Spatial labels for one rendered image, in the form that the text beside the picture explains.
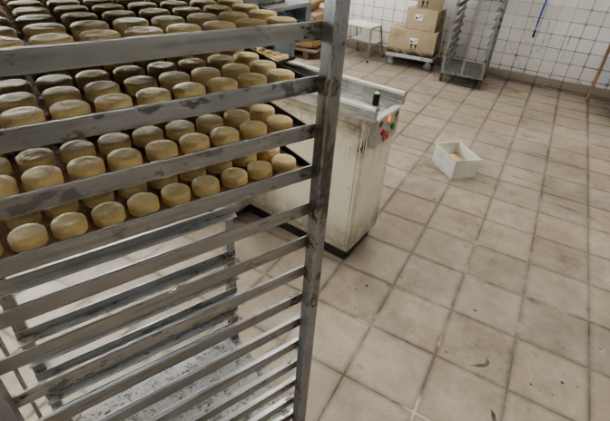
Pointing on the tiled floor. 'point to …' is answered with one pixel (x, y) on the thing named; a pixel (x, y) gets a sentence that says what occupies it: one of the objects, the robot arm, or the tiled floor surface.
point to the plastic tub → (456, 160)
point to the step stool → (366, 35)
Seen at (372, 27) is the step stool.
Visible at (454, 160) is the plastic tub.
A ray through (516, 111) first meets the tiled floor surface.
